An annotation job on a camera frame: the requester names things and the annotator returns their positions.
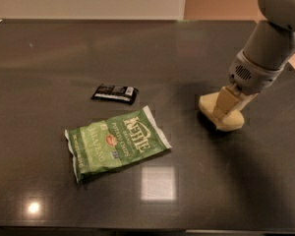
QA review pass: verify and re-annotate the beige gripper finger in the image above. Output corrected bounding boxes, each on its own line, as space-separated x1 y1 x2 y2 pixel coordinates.
213 87 241 120
231 93 257 111

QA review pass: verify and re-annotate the yellow sponge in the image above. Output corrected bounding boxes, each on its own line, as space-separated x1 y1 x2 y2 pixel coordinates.
199 92 245 132

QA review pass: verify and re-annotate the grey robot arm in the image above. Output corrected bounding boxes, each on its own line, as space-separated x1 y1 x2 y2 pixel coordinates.
213 0 295 119

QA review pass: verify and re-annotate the green jalapeno chip bag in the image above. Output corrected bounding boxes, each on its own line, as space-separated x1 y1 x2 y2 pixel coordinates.
65 106 171 183

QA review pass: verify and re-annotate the black snack bar wrapper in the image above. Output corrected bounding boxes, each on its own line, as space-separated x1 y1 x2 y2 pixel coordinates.
91 84 139 105

